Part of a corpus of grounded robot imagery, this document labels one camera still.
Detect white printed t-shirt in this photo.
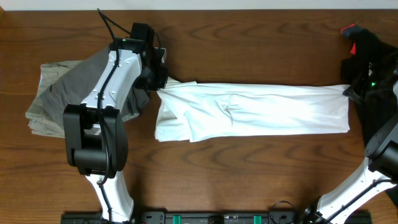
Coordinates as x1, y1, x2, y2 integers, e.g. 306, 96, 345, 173
155, 78, 349, 142

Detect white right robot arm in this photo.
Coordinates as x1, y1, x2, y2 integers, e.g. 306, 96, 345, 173
301, 68, 397, 223

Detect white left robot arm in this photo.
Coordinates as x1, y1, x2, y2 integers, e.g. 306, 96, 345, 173
63, 38, 167, 223

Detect black garment with red trim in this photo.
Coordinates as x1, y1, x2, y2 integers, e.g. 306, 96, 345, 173
340, 24, 397, 144

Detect folded grey shorts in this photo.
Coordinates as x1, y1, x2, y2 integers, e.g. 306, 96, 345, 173
39, 46, 150, 131

